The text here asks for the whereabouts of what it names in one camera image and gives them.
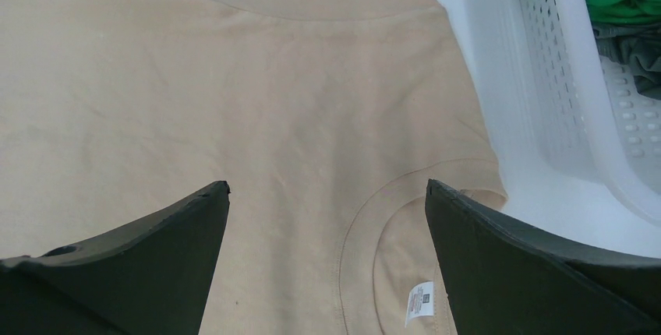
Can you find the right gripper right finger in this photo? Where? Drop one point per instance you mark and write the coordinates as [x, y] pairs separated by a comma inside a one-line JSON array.
[[504, 276]]

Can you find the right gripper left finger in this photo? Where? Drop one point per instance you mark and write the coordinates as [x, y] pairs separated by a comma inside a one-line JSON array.
[[149, 276]]

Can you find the beige t-shirt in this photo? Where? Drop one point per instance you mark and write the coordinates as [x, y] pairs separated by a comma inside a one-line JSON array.
[[327, 118]]

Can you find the white plastic basket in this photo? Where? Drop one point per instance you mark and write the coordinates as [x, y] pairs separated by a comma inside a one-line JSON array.
[[587, 117]]

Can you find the grey t-shirt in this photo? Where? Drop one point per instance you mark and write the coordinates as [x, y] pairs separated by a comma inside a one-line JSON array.
[[635, 46]]

